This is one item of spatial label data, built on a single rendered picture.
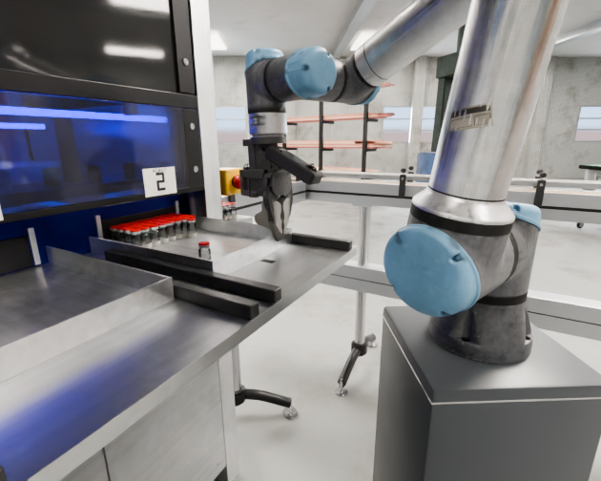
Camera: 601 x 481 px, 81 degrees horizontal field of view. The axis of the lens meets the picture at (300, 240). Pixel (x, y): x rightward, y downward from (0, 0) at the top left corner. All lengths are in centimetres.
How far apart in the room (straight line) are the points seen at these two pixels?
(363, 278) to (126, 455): 111
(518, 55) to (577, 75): 1278
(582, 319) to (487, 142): 124
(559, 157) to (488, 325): 1251
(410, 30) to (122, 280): 60
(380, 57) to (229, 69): 995
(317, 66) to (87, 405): 53
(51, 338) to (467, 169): 48
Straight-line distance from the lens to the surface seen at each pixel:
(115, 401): 39
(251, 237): 86
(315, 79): 61
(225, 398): 122
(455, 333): 61
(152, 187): 84
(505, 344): 61
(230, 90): 1049
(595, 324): 161
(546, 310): 158
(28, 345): 47
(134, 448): 102
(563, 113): 1298
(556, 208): 146
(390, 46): 66
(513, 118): 43
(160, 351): 44
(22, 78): 73
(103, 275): 68
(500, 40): 42
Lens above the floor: 110
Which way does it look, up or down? 16 degrees down
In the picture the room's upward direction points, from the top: straight up
